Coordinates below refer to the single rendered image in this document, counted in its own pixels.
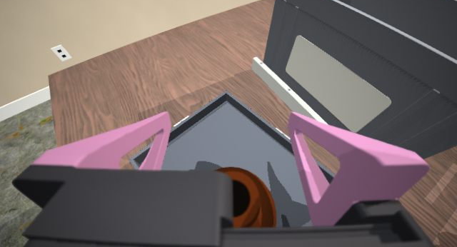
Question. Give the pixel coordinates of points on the dark grey divided crate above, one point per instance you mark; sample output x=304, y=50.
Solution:
x=387, y=72

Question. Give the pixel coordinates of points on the grey tray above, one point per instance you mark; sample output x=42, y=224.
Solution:
x=225, y=132

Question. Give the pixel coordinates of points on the brown glass bottle with red label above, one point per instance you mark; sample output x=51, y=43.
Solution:
x=253, y=204

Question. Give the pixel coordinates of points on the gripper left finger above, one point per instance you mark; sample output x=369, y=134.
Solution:
x=106, y=149

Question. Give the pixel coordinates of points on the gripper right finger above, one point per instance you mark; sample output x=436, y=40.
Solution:
x=370, y=170

